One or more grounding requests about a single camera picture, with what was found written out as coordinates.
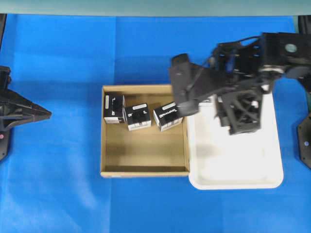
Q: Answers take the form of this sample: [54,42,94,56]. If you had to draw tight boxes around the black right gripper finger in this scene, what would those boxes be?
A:
[177,98,201,117]
[169,53,194,104]

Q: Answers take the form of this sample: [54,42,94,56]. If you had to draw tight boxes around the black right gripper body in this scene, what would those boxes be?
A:
[194,36,275,135]

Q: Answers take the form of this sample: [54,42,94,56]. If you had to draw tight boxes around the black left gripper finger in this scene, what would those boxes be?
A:
[30,115,51,122]
[29,102,52,116]

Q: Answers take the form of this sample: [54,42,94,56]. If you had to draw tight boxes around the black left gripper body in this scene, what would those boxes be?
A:
[0,66,32,129]

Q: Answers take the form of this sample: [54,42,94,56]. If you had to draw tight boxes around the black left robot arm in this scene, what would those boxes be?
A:
[0,66,52,160]

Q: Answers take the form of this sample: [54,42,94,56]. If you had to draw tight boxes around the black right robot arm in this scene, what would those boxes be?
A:
[169,32,311,136]

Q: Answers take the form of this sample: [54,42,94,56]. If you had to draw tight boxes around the black white box centre right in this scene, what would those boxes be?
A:
[153,102,183,132]

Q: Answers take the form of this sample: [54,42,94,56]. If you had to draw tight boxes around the black white box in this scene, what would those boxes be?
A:
[103,93,125,124]
[153,102,183,132]
[124,103,152,131]

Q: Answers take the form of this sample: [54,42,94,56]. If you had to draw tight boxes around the black white box centre left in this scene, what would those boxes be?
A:
[124,103,152,131]

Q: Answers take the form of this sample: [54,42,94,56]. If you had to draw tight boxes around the brown cardboard box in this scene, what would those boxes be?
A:
[100,84,190,178]

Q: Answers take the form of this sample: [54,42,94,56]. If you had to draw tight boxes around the black white box far left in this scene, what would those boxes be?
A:
[103,93,125,124]

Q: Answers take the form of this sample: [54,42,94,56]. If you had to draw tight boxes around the blue table cloth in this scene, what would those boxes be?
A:
[0,14,311,233]

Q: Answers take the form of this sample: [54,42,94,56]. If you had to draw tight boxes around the white plastic tray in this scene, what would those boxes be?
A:
[186,94,284,190]

